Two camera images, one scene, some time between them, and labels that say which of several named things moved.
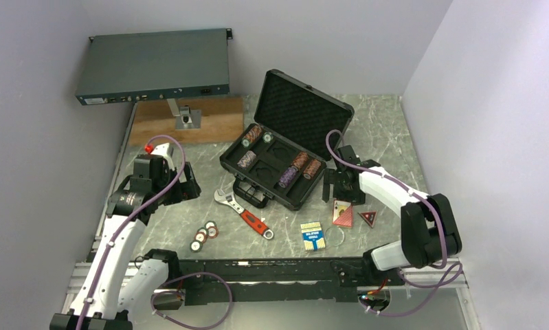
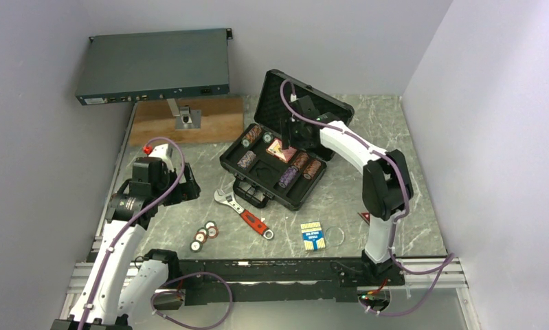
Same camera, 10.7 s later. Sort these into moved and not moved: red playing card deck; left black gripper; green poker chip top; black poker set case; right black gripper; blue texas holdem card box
Moved: red playing card deck; right black gripper
Not moved: blue texas holdem card box; green poker chip top; black poker set case; left black gripper
